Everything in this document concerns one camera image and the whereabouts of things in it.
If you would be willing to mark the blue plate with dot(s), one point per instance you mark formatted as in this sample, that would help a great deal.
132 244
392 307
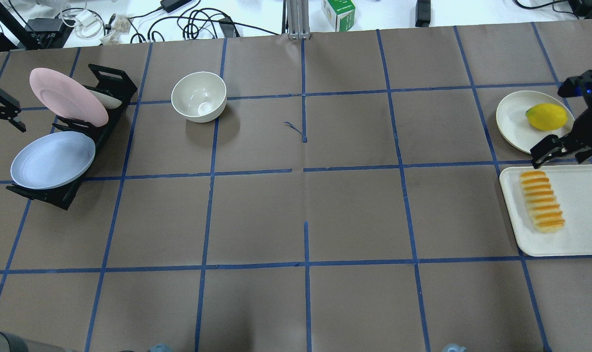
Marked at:
53 160

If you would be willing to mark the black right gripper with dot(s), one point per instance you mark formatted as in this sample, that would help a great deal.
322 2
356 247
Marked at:
586 128

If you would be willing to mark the yellow lemon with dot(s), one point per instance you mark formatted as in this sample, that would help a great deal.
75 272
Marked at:
547 116

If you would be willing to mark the black dish rack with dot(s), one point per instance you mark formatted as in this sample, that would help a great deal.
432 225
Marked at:
112 82

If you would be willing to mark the cream rectangular tray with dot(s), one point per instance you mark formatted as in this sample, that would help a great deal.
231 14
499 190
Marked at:
572 185

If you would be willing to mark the cream round plate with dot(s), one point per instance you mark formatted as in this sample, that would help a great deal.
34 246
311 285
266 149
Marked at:
513 123

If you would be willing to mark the aluminium frame post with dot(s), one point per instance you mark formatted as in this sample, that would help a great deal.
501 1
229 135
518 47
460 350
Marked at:
296 19

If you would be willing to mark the cream plate in rack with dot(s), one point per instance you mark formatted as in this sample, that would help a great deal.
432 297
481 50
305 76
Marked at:
106 100

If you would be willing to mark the cream bowl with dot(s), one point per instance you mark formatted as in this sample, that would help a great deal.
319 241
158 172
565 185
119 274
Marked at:
200 97

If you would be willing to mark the black power adapter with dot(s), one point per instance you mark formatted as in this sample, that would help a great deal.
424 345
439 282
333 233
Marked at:
171 5

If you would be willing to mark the green white carton box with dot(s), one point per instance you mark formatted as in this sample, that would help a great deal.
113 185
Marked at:
340 14

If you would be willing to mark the pink plate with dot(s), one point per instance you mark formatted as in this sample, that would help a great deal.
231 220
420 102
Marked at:
66 97

